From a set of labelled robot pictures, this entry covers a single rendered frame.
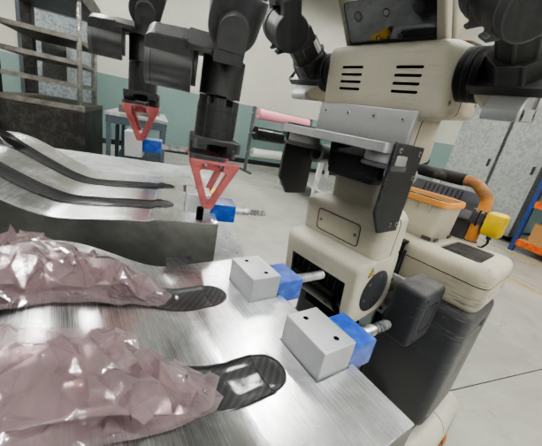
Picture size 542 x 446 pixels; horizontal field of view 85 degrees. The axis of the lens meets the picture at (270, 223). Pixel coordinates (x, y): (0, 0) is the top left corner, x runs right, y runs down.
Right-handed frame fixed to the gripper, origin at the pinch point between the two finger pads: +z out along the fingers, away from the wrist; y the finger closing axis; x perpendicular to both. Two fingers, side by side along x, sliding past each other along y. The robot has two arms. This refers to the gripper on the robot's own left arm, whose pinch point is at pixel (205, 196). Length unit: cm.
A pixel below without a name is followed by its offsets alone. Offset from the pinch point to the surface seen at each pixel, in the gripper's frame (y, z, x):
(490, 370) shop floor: -35, 88, 169
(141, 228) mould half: 6.8, 3.4, -8.3
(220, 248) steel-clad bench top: -4.4, 10.7, 4.6
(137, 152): -26.7, -0.8, -12.9
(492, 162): -311, -29, 478
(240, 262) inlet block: 16.3, 2.6, 3.0
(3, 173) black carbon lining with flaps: -0.6, 0.3, -25.8
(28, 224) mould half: 6.8, 4.0, -20.5
